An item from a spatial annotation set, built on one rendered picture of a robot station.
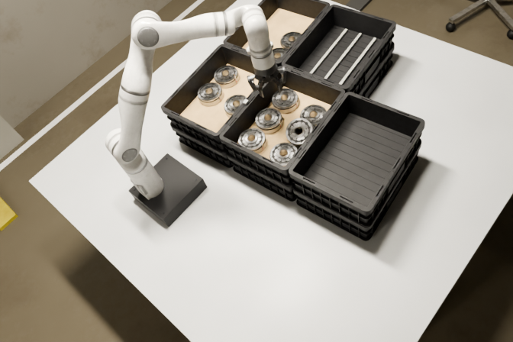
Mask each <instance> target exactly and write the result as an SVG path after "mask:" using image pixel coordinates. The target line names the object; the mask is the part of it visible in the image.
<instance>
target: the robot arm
mask: <svg viewBox="0 0 513 342"><path fill-rule="evenodd" d="M242 25H243V26H244V30H245V33H246V35H247V39H248V45H249V47H248V48H247V54H248V55H251V60H252V64H253V68H254V72H255V73H254V75H253V76H247V81H248V83H249V84H250V86H251V88H252V90H253V91H254V92H255V91H256V90H258V91H259V93H260V96H262V97H263V98H264V94H263V86H264V83H267V82H272V81H274V83H276V84H277V87H278V91H279V93H281V91H282V84H283V83H284V84H285V83H286V75H287V71H286V67H285V66H283V67H282V68H281V69H278V68H277V67H276V61H275V57H274V53H273V50H272V48H273V42H272V41H270V39H269V28H268V24H267V21H266V18H265V15H264V13H263V10H262V8H261V7H259V6H257V5H244V6H241V7H239V8H235V9H232V10H230V11H223V12H214V13H207V14H203V15H198V16H195V17H193V18H189V19H185V20H183V21H173V22H164V21H161V19H160V17H159V16H158V15H157V14H156V13H155V12H153V11H149V10H145V11H141V12H139V13H138V14H136V15H135V17H134V19H133V21H132V23H131V45H130V51H129V55H128V58H127V62H126V65H125V68H124V73H123V76H122V80H121V86H120V90H119V95H118V107H119V112H120V117H121V128H117V129H114V130H112V131H111V132H109V133H108V135H107V137H106V138H105V146H106V148H107V149H108V151H109V152H110V153H111V155H112V156H113V157H114V158H115V159H116V161H117V162H118V164H119V165H120V166H121V168H122V169H123V170H124V171H125V172H126V173H127V175H128V176H129V178H130V181H131V182H132V183H133V184H134V186H135V187H136V188H137V190H138V191H139V193H141V194H142V195H143V196H144V197H145V198H147V199H148V200H150V199H151V198H154V197H156V196H158V195H159V194H160V193H161V192H162V191H163V187H164V183H163V180H162V179H161V178H160V176H159V174H158V173H157V171H156V170H155V169H154V168H153V166H152V164H151V163H150V161H149V160H148V159H147V157H146V155H145V154H144V152H143V151H142V149H141V148H140V143H141V135H142V128H143V123H144V117H145V113H146V109H147V103H148V100H149V97H150V90H151V84H152V75H153V56H154V52H155V49H156V48H159V47H165V46H167V45H170V44H176V43H180V42H184V41H187V40H195V39H201V38H208V37H223V36H230V35H232V34H234V32H235V29H236V27H239V26H242ZM278 73H280V74H282V77H281V79H279V78H278V77H277V75H278ZM255 79H257V80H258V84H257V85H255V83H254V80H255Z"/></svg>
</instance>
